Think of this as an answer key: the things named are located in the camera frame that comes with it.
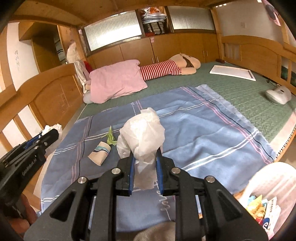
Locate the wooden bed headboard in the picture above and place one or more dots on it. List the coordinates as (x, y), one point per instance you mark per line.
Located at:
(53, 97)

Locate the yellow chips bag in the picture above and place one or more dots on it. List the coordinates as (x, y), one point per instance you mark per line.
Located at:
(256, 208)

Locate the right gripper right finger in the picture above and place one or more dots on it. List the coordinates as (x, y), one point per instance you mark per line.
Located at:
(166, 182)

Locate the blue plaid blanket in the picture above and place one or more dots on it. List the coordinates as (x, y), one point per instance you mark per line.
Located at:
(204, 135)

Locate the green bed mat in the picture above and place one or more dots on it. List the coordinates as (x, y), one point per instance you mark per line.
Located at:
(246, 95)

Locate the wooden bed footboard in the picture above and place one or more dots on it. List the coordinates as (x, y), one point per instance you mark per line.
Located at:
(261, 55)

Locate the white trash bin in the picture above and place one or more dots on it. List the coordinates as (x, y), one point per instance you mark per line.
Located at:
(276, 180)

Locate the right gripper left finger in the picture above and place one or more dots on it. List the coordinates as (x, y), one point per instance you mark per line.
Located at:
(125, 183)

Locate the striped plush doll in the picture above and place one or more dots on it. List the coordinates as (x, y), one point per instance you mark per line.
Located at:
(179, 64)

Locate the white plush toy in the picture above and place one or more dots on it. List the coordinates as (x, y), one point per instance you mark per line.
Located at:
(72, 53)

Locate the white flat board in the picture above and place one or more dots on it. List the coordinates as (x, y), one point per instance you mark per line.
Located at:
(232, 72)

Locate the paper cup blue stripes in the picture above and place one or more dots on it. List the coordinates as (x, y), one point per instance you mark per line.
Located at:
(100, 153)

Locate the pink pillow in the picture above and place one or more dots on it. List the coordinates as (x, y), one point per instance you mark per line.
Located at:
(116, 80)

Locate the green paper scrap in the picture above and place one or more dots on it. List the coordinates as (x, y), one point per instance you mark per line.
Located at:
(110, 137)

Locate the white handheld device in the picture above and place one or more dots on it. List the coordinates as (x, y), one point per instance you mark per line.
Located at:
(279, 96)

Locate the wooden cabinet row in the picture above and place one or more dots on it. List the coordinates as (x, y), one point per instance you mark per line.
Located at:
(203, 46)

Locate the white tissue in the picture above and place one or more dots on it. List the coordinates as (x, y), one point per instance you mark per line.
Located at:
(142, 135)

